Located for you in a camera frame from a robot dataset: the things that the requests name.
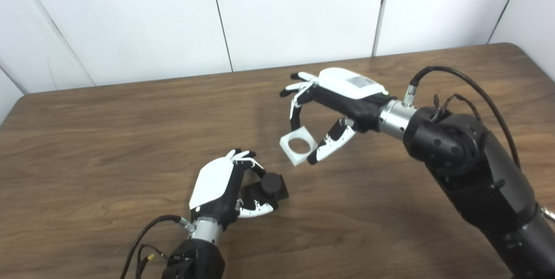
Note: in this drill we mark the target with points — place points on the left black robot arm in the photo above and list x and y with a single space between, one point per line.
197 257

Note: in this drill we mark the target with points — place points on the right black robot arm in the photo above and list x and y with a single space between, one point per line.
477 170

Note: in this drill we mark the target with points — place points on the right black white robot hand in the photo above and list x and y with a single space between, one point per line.
347 95

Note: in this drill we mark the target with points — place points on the white square piece with hole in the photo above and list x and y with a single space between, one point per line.
288 147

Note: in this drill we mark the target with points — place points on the black peg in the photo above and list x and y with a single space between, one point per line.
271 186

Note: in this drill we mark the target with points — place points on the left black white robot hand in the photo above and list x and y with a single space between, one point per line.
214 183

